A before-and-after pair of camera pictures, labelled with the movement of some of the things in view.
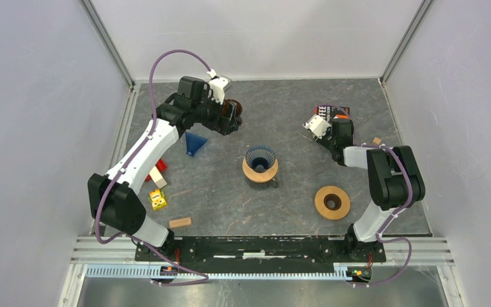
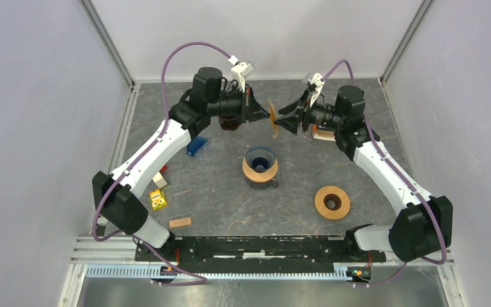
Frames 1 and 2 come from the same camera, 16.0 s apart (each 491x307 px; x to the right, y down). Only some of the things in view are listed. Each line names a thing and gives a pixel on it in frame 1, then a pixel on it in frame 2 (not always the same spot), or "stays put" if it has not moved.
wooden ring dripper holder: [257, 176] stays put
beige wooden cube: [157, 178] stays put
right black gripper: [322, 141] to [289, 123]
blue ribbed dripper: [260, 158] stays put
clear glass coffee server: [273, 183] stays put
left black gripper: [226, 125] to [256, 112]
